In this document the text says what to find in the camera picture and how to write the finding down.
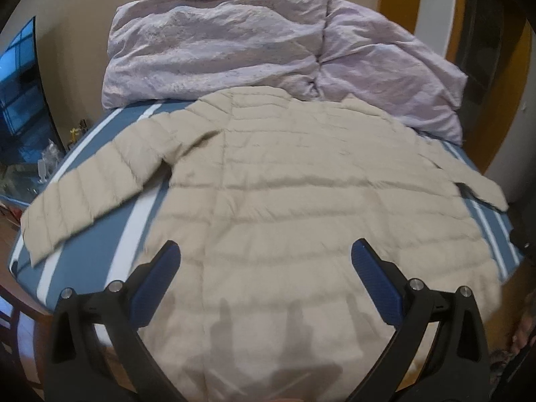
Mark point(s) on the beige quilted puffer jacket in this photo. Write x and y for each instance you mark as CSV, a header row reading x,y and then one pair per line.
x,y
216,369

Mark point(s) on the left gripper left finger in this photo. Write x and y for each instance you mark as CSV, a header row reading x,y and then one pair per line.
x,y
95,352

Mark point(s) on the lilac crumpled duvet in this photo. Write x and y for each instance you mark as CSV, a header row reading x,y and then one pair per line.
x,y
316,50

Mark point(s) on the cluttered side table items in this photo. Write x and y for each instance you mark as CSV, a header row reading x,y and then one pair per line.
x,y
51,156

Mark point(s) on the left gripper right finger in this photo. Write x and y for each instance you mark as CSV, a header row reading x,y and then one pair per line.
x,y
457,365

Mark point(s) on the blue white striped bedsheet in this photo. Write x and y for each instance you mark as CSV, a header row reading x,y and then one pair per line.
x,y
96,255

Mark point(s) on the dark window pane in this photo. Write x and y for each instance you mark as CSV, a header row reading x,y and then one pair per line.
x,y
26,120

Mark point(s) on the wooden framed wall mirror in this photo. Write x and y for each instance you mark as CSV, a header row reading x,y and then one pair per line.
x,y
491,41

